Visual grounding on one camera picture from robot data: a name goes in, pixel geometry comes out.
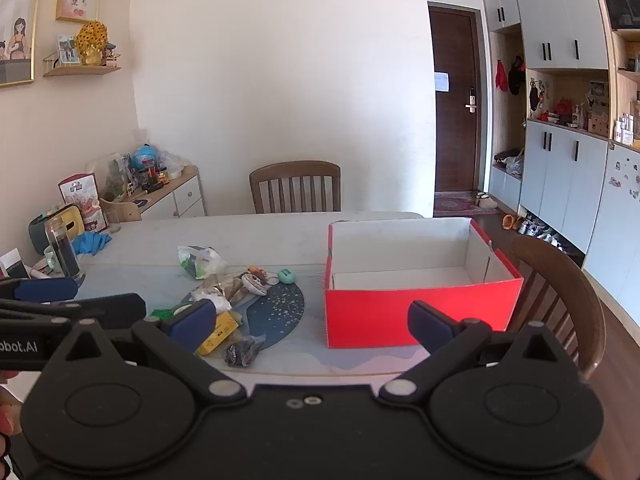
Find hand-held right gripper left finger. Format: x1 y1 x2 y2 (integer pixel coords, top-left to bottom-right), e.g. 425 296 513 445
42 299 248 406

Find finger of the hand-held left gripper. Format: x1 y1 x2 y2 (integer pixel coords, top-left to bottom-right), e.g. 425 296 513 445
0 293 147 323
0 276 79 304

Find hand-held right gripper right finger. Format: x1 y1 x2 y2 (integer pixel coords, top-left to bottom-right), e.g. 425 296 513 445
380 300 591 403

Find red cardboard box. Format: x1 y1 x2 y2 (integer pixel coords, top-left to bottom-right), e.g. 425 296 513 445
324 217 524 348

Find white green plastic bag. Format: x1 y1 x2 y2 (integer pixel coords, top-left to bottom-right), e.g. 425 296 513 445
177 245 228 281

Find person's left hand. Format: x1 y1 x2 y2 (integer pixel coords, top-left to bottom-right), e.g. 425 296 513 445
0 371 23 436

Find white box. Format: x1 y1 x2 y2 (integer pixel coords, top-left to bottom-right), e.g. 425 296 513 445
0 250 31 281

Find grey speaker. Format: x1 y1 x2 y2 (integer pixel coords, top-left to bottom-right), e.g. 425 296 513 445
28 213 51 253

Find dark snack packet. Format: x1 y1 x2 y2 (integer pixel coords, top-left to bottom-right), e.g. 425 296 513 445
224 335 267 367

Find blue cloth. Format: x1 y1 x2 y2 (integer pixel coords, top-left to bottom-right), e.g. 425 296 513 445
75 231 113 257

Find yellow tissue box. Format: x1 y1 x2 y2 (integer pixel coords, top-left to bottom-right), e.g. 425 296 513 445
44 205 86 233

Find wooden desk organizer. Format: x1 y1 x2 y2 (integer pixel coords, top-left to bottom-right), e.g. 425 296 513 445
100 197 143 223

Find red white printed bag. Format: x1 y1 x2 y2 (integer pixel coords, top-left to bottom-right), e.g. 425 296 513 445
58 172 108 233

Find red patterned rug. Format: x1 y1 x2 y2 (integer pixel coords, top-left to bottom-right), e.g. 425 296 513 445
433 194 501 217

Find white wooden sideboard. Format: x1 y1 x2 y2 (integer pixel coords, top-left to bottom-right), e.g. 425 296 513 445
97 164 207 221

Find small jars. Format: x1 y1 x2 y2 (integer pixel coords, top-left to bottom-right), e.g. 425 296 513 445
136 164 170 190

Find row of shoes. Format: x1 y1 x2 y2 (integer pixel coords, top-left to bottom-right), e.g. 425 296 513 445
517 212 563 251

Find wooden round-back chair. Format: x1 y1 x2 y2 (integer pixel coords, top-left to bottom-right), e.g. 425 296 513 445
507 234 607 381

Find blue globe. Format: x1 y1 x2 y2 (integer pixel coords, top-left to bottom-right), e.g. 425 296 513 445
131 145 162 168

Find clear plastic bag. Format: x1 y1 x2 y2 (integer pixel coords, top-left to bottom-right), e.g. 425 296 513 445
160 150 192 178

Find bags in cabinet niche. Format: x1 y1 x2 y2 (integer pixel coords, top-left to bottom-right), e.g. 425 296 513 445
492 147 525 176

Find brown entrance door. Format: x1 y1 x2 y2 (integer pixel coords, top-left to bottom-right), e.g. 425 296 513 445
429 4 488 193

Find wooden slat-back chair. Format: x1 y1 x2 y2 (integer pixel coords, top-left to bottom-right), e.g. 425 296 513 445
249 161 342 214

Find white fridge with magnets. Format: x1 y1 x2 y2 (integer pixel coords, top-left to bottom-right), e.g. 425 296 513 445
582 140 640 321

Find photo card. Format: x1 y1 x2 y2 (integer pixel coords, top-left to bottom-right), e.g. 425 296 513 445
56 35 81 65

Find gold flower ornament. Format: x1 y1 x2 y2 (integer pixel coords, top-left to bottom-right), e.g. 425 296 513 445
76 21 108 67

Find black hanging bag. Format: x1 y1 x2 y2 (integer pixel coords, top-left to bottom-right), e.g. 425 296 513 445
507 57 527 96

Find small framed picture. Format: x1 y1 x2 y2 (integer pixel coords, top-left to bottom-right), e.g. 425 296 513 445
55 0 101 25

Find wooden wall shelf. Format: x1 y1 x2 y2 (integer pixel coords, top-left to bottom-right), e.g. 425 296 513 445
42 51 122 78

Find framed wall poster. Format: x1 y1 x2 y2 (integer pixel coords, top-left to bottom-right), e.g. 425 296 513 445
0 0 43 88

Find grey wall cabinet unit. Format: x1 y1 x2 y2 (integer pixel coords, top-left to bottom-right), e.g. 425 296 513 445
482 0 616 266

